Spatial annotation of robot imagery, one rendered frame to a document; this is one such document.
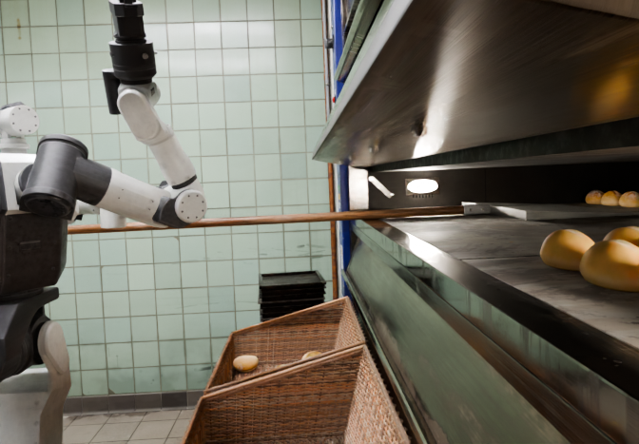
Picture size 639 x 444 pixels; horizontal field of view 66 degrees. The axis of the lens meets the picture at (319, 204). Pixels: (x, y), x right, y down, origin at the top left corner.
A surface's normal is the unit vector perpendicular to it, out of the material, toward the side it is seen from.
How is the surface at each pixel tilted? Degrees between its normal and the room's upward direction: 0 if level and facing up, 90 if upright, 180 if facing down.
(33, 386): 15
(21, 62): 90
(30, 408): 80
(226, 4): 90
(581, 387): 90
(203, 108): 90
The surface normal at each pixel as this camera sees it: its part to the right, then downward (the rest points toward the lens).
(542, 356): -1.00, 0.04
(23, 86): 0.04, 0.05
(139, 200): 0.63, 0.15
